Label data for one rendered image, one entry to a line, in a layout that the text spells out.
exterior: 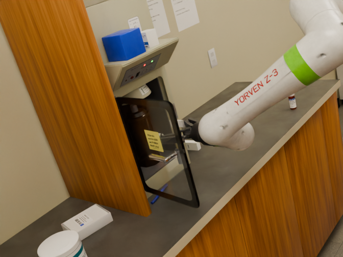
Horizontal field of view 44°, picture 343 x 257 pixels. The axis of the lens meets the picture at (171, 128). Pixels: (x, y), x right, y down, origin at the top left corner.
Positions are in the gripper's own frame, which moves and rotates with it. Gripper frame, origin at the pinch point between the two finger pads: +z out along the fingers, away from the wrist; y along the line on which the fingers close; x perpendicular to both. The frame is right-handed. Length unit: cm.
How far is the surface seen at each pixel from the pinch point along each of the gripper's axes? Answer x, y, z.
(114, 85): -25.0, 16.2, 0.8
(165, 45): -31.7, -7.1, -5.6
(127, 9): -47.1, -4.5, 5.7
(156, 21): -33, -63, 50
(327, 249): 119, -85, -16
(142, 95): -14.4, -0.9, 7.6
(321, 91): 25, -102, -18
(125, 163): 1.8, 24.1, -1.5
